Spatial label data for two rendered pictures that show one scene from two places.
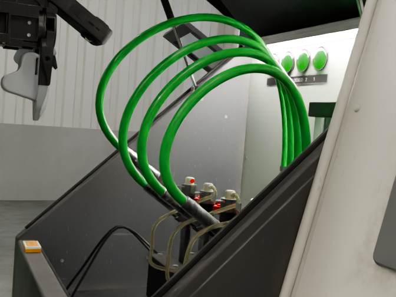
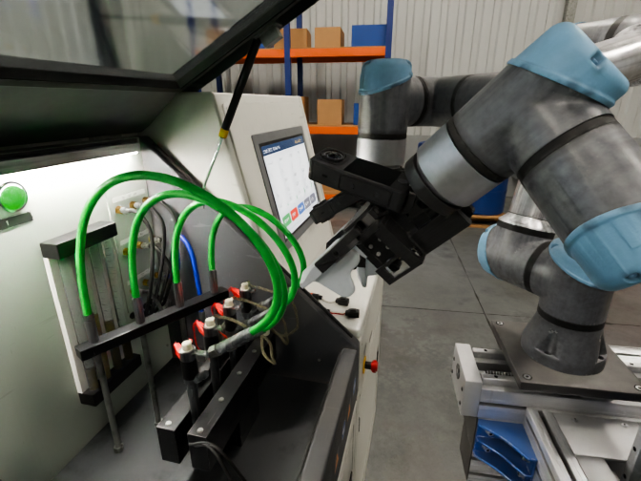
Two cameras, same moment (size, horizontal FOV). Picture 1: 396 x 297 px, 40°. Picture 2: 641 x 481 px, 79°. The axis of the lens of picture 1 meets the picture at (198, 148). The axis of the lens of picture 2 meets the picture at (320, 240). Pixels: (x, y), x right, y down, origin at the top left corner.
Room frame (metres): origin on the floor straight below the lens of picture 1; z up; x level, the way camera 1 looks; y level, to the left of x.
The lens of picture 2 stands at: (1.29, 0.55, 1.53)
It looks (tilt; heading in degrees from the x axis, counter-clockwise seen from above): 20 degrees down; 218
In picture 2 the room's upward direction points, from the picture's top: straight up
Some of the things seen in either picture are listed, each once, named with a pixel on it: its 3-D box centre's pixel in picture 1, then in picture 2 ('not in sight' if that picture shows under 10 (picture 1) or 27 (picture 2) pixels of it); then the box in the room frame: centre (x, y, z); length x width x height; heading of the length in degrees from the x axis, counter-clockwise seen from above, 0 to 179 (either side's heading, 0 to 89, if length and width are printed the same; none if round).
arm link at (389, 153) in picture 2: not in sight; (381, 153); (0.74, 0.24, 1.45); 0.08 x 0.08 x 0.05
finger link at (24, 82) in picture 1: (25, 85); not in sight; (0.73, 0.24, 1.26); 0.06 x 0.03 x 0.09; 114
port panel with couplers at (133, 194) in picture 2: not in sight; (141, 243); (0.87, -0.33, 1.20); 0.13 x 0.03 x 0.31; 24
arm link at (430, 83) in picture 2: not in sight; (442, 102); (0.66, 0.30, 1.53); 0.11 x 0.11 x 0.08; 66
